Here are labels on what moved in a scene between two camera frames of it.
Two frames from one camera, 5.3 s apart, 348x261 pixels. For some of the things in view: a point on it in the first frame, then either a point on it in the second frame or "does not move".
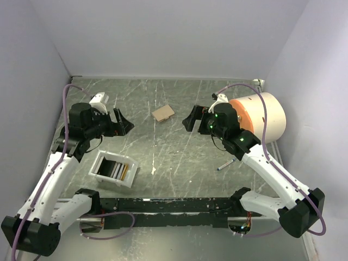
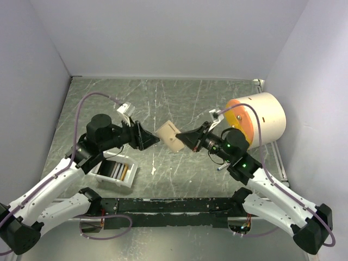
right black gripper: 199,112 -> 194,139
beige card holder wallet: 163,113 -> 167,133
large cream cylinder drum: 250,112 does not move
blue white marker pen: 227,163 does not move
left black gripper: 122,127 -> 140,137
